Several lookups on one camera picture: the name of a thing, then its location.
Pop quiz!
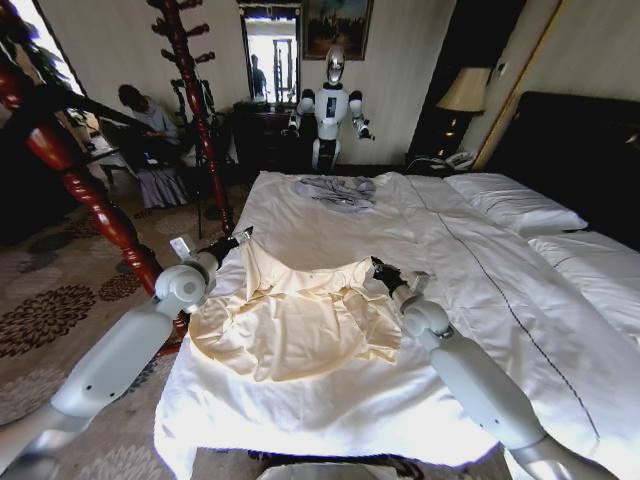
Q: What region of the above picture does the cream yellow shirt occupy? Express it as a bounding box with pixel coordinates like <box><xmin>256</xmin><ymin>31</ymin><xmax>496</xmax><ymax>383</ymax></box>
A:
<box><xmin>188</xmin><ymin>234</ymin><xmax>404</xmax><ymax>384</ymax></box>

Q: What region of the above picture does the white bed duvet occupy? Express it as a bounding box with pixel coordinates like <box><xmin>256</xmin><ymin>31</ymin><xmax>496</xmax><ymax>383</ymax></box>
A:
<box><xmin>152</xmin><ymin>169</ymin><xmax>640</xmax><ymax>467</ymax></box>

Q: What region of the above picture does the red wooden clothes hanger stand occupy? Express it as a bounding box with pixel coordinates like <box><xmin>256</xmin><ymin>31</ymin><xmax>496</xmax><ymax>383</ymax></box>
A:
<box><xmin>0</xmin><ymin>47</ymin><xmax>189</xmax><ymax>346</ymax></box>

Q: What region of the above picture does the dark bed headboard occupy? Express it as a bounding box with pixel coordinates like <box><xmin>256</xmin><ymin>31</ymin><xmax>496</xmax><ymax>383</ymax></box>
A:
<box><xmin>513</xmin><ymin>89</ymin><xmax>640</xmax><ymax>251</ymax></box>

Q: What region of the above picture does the crumpled lavender garment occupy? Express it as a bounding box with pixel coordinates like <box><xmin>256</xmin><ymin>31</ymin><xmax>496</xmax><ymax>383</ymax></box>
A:
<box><xmin>293</xmin><ymin>174</ymin><xmax>379</xmax><ymax>209</ymax></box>

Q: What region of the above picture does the black tripod stand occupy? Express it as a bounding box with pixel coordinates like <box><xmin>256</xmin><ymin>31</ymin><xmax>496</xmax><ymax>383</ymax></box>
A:
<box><xmin>193</xmin><ymin>77</ymin><xmax>224</xmax><ymax>239</ymax></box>

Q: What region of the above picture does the dark wooden dresser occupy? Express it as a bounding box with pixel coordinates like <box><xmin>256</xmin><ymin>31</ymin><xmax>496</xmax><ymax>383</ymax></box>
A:
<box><xmin>231</xmin><ymin>98</ymin><xmax>322</xmax><ymax>174</ymax></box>

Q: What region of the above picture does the dark nightstand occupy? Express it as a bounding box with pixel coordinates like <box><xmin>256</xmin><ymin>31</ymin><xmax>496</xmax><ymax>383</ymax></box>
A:
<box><xmin>403</xmin><ymin>148</ymin><xmax>482</xmax><ymax>176</ymax></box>

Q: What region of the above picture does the seated person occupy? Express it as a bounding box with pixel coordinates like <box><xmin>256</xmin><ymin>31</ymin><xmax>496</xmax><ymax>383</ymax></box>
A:
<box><xmin>116</xmin><ymin>83</ymin><xmax>193</xmax><ymax>209</ymax></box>

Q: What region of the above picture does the white desk telephone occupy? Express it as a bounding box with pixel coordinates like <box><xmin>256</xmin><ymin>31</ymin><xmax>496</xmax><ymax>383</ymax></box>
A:
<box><xmin>433</xmin><ymin>151</ymin><xmax>475</xmax><ymax>170</ymax></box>

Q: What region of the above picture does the white pillow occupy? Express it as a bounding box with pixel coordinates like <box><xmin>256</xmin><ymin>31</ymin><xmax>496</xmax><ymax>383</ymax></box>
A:
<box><xmin>443</xmin><ymin>172</ymin><xmax>590</xmax><ymax>234</ymax></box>
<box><xmin>525</xmin><ymin>231</ymin><xmax>640</xmax><ymax>324</ymax></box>

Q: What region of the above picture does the white humanoid robot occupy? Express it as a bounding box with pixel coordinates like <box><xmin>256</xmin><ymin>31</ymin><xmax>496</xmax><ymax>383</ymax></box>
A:
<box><xmin>281</xmin><ymin>43</ymin><xmax>377</xmax><ymax>174</ymax></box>

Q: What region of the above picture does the standing person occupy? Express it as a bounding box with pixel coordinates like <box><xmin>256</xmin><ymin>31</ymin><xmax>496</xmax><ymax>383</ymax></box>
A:
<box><xmin>248</xmin><ymin>53</ymin><xmax>269</xmax><ymax>102</ymax></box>

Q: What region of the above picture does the table lamp with cream shade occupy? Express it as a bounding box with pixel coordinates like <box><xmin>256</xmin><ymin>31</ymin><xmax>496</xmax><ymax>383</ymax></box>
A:
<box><xmin>435</xmin><ymin>66</ymin><xmax>494</xmax><ymax>152</ymax></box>

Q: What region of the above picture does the white robot front shell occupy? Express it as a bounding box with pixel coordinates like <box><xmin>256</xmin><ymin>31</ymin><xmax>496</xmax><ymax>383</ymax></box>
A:
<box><xmin>258</xmin><ymin>464</ymin><xmax>364</xmax><ymax>480</ymax></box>

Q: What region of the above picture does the framed dark painting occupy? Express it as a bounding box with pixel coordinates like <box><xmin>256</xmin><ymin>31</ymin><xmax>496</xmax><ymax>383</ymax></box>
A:
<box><xmin>301</xmin><ymin>0</ymin><xmax>376</xmax><ymax>63</ymax></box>

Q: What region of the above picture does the green leafy plant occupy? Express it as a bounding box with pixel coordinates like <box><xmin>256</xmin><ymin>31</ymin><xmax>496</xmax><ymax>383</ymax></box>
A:
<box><xmin>22</xmin><ymin>32</ymin><xmax>89</xmax><ymax>109</ymax></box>

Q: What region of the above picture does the red wooden coat rack post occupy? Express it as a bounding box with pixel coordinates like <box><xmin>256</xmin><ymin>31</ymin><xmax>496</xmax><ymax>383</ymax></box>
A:
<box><xmin>145</xmin><ymin>0</ymin><xmax>237</xmax><ymax>237</ymax></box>

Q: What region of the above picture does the dark framed wall mirror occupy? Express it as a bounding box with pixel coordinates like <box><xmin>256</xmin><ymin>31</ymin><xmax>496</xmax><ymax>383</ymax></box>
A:
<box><xmin>237</xmin><ymin>1</ymin><xmax>304</xmax><ymax>105</ymax></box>

